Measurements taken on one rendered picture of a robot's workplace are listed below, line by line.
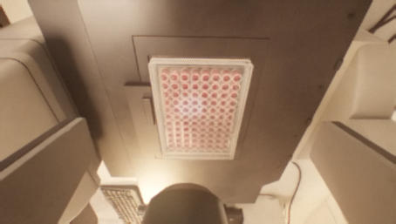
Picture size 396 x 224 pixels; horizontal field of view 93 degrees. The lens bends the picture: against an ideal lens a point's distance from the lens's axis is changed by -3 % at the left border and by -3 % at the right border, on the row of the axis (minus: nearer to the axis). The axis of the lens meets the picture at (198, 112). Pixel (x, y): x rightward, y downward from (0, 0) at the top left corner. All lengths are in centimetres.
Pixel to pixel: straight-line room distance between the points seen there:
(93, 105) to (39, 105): 7
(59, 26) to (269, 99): 21
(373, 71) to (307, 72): 8
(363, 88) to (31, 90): 31
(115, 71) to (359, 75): 24
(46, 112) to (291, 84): 23
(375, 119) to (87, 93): 31
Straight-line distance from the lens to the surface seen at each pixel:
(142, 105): 20
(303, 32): 19
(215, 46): 17
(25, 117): 21
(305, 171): 76
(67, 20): 22
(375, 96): 27
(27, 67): 21
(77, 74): 24
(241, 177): 31
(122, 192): 79
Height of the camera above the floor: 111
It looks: 50 degrees down
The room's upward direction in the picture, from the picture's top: 180 degrees clockwise
